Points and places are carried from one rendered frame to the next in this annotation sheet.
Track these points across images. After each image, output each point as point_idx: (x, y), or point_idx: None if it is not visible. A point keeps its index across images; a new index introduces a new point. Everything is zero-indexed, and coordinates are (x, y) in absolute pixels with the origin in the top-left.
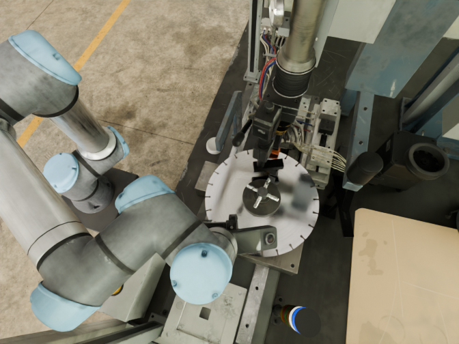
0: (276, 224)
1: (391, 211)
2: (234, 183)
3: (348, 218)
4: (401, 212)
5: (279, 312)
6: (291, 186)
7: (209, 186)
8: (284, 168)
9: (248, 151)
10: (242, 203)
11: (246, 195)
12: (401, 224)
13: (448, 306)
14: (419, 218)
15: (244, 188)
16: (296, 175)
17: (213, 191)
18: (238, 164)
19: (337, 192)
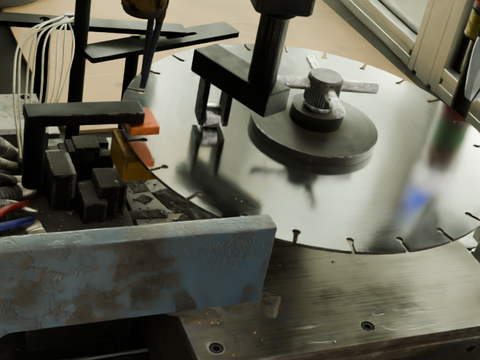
0: (345, 93)
1: (24, 85)
2: (334, 191)
3: (189, 30)
4: (16, 73)
5: (464, 117)
6: (218, 88)
7: (413, 243)
8: (175, 109)
9: (189, 193)
10: (369, 160)
11: (345, 146)
12: (51, 68)
13: (174, 21)
14: (13, 52)
15: (326, 167)
16: (171, 86)
17: (414, 228)
18: (263, 204)
19: (137, 47)
